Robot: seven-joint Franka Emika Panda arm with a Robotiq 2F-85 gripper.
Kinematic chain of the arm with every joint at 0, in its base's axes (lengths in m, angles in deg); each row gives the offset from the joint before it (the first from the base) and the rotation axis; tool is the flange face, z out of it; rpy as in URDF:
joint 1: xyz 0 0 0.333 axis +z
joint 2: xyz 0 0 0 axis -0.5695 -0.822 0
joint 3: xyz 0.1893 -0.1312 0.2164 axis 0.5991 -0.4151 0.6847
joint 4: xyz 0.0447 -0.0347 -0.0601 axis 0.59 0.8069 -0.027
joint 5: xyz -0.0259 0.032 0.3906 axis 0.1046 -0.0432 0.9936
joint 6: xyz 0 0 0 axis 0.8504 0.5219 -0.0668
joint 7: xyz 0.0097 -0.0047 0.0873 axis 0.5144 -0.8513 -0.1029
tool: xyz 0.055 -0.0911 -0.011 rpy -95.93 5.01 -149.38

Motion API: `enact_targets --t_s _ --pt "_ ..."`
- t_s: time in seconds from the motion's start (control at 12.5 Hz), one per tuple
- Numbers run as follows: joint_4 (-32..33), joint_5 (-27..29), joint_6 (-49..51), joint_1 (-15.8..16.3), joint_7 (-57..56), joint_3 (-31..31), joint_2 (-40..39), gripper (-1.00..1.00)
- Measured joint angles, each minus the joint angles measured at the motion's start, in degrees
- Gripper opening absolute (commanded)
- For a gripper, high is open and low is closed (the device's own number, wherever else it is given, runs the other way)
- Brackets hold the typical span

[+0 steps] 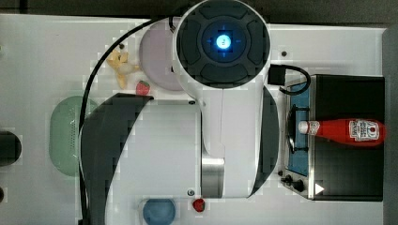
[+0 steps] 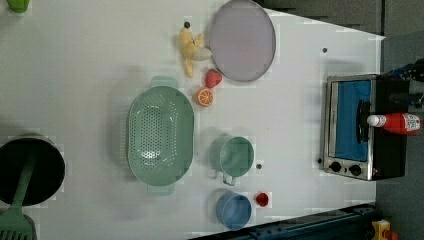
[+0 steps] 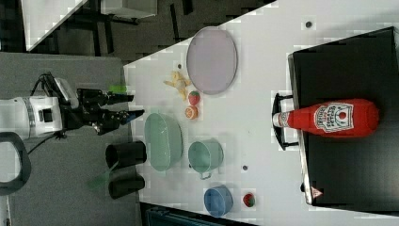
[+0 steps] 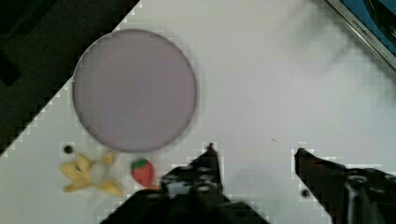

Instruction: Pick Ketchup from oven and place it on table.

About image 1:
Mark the black toaster oven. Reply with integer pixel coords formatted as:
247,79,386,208
279,74,385,202

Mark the yellow peeled banana toy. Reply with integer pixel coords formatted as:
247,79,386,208
106,50,140,89

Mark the red plush ketchup bottle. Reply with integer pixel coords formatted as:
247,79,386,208
298,118,387,147

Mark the lilac round plate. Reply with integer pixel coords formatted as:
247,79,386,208
139,19,182,91

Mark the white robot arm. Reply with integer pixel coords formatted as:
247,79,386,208
79,0,279,225

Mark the black round object left edge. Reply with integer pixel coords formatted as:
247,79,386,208
0,131,22,167

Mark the red strawberry toy lower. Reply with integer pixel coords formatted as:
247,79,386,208
192,199,206,213

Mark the red strawberry toy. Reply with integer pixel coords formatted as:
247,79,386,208
136,81,150,96
192,199,206,213

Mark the green perforated colander basket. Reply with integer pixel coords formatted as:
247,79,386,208
49,96,83,176

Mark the red strawberry toy upper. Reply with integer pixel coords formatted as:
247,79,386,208
136,81,150,96

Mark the blue cup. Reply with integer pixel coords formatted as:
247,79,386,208
143,199,176,225

